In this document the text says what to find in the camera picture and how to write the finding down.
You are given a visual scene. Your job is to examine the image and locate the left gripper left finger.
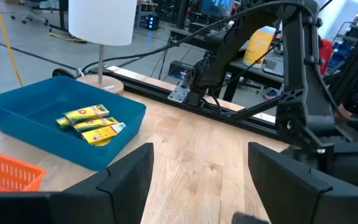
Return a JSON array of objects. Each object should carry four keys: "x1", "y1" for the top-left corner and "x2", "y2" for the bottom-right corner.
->
[{"x1": 48, "y1": 142, "x2": 155, "y2": 224}]

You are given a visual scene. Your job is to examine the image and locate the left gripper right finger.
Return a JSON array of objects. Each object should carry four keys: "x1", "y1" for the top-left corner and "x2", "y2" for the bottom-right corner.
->
[{"x1": 248, "y1": 141, "x2": 358, "y2": 224}]

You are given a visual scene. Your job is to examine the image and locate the yellow packets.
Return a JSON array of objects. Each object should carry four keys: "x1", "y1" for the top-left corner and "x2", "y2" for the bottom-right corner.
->
[{"x1": 56, "y1": 103, "x2": 111, "y2": 129}]

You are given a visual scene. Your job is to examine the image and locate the person's hand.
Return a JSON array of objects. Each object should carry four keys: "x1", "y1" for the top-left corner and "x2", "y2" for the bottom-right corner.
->
[{"x1": 336, "y1": 102, "x2": 357, "y2": 122}]

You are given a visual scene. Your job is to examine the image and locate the small flat phone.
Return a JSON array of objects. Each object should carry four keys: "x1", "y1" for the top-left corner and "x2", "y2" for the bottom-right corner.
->
[{"x1": 262, "y1": 88, "x2": 282, "y2": 101}]

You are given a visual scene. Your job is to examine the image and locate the red object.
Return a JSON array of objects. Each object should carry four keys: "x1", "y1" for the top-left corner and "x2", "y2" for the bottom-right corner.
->
[{"x1": 318, "y1": 38, "x2": 334, "y2": 76}]

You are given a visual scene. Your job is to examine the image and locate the silver mounting plate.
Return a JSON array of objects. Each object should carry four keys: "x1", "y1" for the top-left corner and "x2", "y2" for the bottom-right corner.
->
[{"x1": 167, "y1": 82, "x2": 190, "y2": 104}]

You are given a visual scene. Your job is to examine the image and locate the blue plastic bin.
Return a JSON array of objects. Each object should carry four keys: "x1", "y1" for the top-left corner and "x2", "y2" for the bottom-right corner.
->
[{"x1": 0, "y1": 76, "x2": 147, "y2": 172}]

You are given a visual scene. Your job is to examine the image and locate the orange plastic basket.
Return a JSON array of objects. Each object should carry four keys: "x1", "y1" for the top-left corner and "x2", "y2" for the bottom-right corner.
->
[{"x1": 0, "y1": 147, "x2": 47, "y2": 192}]

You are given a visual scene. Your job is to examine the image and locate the black desk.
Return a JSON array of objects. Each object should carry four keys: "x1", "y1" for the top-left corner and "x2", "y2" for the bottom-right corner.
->
[{"x1": 168, "y1": 24, "x2": 287, "y2": 103}]

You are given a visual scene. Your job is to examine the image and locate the black floor box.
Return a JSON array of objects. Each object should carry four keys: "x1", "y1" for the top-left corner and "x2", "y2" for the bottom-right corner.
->
[{"x1": 168, "y1": 60, "x2": 195, "y2": 82}]

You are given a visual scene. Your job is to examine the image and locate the yellow canister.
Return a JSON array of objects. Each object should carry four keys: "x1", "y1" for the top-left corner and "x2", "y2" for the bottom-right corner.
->
[{"x1": 242, "y1": 26, "x2": 278, "y2": 70}]

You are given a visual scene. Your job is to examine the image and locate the white shade table lamp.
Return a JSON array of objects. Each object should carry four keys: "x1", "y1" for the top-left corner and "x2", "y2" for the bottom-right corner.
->
[{"x1": 68, "y1": 0, "x2": 138, "y2": 95}]

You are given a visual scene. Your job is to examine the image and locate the black device blue lights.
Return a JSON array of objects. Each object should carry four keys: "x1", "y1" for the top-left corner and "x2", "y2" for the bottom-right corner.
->
[{"x1": 145, "y1": 13, "x2": 161, "y2": 32}]

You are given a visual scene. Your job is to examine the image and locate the computer monitor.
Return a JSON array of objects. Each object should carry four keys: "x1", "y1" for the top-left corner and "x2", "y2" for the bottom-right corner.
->
[{"x1": 200, "y1": 0, "x2": 239, "y2": 18}]

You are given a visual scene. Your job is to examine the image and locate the grey office chair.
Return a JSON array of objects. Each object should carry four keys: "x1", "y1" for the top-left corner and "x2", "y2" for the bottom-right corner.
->
[{"x1": 10, "y1": 0, "x2": 50, "y2": 26}]

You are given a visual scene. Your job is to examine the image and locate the black aluminium table frame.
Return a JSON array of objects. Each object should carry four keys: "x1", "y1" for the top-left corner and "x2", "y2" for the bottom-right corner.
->
[{"x1": 0, "y1": 18, "x2": 358, "y2": 141}]

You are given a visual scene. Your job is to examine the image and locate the coiled black floor cable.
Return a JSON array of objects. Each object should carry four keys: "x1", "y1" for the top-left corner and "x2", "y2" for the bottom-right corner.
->
[{"x1": 51, "y1": 67, "x2": 85, "y2": 79}]

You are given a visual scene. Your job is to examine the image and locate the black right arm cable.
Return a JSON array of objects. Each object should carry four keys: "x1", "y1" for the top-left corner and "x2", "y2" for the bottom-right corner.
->
[{"x1": 81, "y1": 0, "x2": 312, "y2": 75}]

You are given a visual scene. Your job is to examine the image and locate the yellow floor cable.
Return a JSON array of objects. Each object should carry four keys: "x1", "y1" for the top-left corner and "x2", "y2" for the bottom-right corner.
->
[{"x1": 0, "y1": 0, "x2": 24, "y2": 88}]

